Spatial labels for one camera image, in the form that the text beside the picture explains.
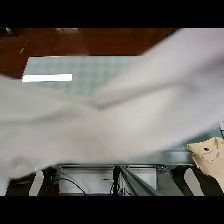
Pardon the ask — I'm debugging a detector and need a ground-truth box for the white garment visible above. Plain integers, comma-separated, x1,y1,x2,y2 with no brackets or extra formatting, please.
0,28,224,196

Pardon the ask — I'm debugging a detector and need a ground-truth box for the cream garment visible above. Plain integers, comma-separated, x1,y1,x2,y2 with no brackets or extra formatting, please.
186,136,224,194

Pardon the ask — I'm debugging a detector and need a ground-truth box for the black cable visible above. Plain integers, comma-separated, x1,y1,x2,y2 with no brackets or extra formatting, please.
52,177,88,196
110,165,123,196

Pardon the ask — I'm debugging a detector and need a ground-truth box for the silver frame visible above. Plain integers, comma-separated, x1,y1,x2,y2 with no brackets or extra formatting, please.
49,162,198,196

